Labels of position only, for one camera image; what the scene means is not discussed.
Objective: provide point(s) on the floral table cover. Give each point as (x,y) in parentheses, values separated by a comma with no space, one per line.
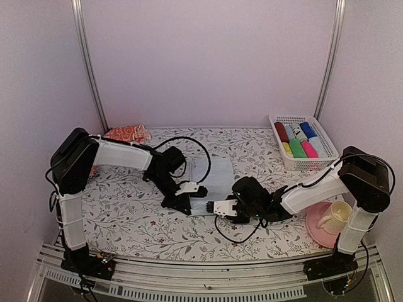
(253,152)

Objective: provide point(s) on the pink rolled towel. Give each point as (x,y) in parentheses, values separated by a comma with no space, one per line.
(309,150)

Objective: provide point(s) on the pale blue rolled towel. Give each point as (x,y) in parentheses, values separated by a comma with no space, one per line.
(318,147)

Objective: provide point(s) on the pink saucer plate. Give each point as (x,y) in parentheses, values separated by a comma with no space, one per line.
(314,213)

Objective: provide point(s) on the right aluminium frame post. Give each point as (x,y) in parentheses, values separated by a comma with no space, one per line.
(336,33)

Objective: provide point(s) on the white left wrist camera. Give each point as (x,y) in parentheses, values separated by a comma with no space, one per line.
(193,189)

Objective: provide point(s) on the aluminium frame post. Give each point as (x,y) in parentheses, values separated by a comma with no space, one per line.
(78,16)
(336,33)

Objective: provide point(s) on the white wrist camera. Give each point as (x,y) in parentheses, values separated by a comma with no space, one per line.
(222,208)
(193,189)

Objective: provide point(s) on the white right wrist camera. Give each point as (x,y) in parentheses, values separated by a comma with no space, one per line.
(222,208)

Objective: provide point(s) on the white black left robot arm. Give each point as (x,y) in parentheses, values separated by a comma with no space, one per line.
(121,197)

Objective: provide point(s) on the dark red rolled towel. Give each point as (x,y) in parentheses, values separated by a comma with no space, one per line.
(280,129)

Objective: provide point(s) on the green rolled towel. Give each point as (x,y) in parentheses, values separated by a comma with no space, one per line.
(297,149)

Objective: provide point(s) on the white perforated plastic basket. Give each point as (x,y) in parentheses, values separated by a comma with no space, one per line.
(304,164)

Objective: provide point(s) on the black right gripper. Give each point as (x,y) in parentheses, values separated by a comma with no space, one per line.
(239,221)

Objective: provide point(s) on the dark blue rolled towel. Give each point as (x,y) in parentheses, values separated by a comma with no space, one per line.
(308,131)

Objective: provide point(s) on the cream ceramic mug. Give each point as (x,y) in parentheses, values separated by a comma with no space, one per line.
(335,217)

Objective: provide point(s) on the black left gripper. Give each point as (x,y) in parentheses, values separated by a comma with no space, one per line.
(177,203)

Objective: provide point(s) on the aluminium front rail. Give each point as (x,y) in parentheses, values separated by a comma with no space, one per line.
(138,279)

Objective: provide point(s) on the light blue terry towel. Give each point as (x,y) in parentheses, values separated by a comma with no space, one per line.
(218,182)

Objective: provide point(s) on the light blue rolled towel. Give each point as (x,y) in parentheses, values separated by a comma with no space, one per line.
(289,132)

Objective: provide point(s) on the yellow rolled towel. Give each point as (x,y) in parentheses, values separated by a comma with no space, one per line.
(287,149)

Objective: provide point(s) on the left aluminium frame post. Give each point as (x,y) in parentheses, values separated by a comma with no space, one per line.
(78,16)

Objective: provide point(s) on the panda print rolled towel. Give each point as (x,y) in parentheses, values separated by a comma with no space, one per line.
(298,132)

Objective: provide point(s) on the orange patterned towel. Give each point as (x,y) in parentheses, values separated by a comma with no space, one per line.
(132,133)

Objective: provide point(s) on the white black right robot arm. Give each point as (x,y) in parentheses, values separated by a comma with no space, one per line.
(368,178)

